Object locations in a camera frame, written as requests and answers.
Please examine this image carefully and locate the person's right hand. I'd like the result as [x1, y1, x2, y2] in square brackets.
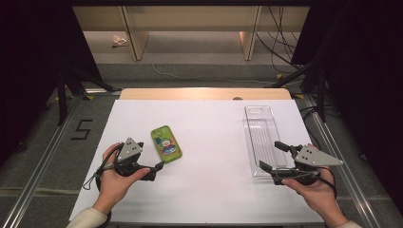
[280, 166, 337, 212]

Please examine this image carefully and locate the black tripod stand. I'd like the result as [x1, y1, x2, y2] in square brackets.
[56, 66, 122, 126]
[271, 58, 328, 124]

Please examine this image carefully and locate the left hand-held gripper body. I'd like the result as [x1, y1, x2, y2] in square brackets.
[113, 137, 158, 182]

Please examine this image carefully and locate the person's left hand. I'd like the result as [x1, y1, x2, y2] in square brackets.
[94, 142, 152, 214]

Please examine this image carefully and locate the bundle of black cables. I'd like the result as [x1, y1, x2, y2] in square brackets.
[256, 5, 306, 74]

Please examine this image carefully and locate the green clown phone case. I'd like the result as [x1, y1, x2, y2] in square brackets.
[150, 124, 183, 164]

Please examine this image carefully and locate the metal floor rail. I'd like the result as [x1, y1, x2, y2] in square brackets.
[303, 94, 382, 228]
[0, 94, 85, 228]

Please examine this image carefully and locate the clear plastic tray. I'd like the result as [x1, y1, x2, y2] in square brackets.
[243, 104, 290, 179]

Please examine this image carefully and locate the light wooden desk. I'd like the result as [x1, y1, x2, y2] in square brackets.
[72, 5, 311, 62]

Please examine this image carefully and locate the thin black floor cable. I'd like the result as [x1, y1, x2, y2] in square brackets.
[298, 104, 322, 150]

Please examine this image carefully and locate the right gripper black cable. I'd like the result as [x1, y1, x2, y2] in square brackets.
[317, 165, 338, 200]

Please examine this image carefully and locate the black curtain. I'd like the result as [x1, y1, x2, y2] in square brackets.
[290, 0, 403, 218]
[0, 0, 103, 165]

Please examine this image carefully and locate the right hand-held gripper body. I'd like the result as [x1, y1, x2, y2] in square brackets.
[271, 143, 345, 186]

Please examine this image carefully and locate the white board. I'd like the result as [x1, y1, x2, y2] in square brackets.
[68, 99, 325, 224]

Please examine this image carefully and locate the crumpled paper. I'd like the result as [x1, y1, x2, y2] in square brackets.
[111, 34, 128, 48]

